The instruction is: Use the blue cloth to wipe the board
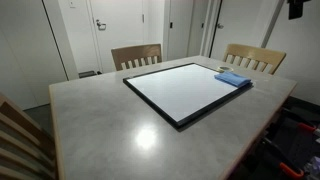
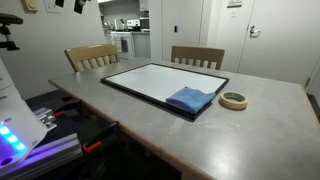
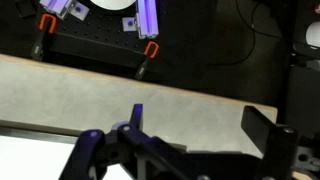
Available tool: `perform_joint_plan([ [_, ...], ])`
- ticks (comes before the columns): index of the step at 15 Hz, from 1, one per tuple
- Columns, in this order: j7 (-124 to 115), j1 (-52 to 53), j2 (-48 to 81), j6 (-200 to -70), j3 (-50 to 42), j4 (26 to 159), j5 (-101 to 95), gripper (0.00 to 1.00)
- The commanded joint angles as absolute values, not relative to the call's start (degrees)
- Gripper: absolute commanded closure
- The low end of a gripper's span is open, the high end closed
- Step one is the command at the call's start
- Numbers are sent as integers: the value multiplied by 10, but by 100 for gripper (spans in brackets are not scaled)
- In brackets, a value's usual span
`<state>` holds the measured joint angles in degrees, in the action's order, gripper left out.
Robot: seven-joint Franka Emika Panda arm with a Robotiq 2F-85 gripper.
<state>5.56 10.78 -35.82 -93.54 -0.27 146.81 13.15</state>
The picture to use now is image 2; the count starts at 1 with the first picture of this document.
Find blue microfibre cloth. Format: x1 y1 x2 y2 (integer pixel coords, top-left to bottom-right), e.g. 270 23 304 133
165 86 218 115

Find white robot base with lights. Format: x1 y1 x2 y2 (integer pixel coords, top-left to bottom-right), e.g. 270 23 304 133
0 56 49 176

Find light wooden slat chair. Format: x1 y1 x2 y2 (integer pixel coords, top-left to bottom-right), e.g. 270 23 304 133
64 43 121 74

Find white countertop appliance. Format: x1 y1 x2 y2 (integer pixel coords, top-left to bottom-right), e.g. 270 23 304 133
126 18 141 28

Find dark oven towel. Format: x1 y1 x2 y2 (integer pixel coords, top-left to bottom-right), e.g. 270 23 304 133
121 39 130 54

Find white kitchen oven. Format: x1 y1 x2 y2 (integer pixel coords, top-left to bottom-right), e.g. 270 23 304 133
110 30 136 61

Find white microwave oven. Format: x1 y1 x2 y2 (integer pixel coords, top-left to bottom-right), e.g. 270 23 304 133
139 17 151 33

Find grey kitchen counter cabinet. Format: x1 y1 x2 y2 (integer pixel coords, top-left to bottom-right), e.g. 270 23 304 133
132 31 152 60

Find black framed whiteboard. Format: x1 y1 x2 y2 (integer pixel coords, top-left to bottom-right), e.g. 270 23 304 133
100 62 230 123

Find white closet door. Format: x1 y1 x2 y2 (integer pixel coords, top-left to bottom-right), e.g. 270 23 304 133
161 0 205 64

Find black clamp orange grip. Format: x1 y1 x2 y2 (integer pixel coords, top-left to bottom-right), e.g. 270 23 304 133
82 120 120 155
51 99 83 119

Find brown wooden slat chair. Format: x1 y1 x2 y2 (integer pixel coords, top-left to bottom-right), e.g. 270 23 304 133
170 45 226 71

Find beige masking tape roll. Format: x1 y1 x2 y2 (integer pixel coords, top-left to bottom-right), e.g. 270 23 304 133
218 91 249 112

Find white door with lever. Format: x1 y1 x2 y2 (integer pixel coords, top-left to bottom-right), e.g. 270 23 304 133
237 0 320 86

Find beige wall thermostat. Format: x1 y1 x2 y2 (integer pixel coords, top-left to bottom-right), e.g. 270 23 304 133
22 0 39 13

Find black camera on tripod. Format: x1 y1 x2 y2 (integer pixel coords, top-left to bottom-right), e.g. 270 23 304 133
0 12 24 52

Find silver metal bracket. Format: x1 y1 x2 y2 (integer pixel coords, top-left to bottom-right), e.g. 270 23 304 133
32 107 58 132

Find aluminium profile rail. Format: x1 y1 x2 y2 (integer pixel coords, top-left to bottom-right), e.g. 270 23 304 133
0 133 83 180

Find silver door lever handle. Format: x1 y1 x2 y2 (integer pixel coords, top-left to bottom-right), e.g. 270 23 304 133
249 25 262 38

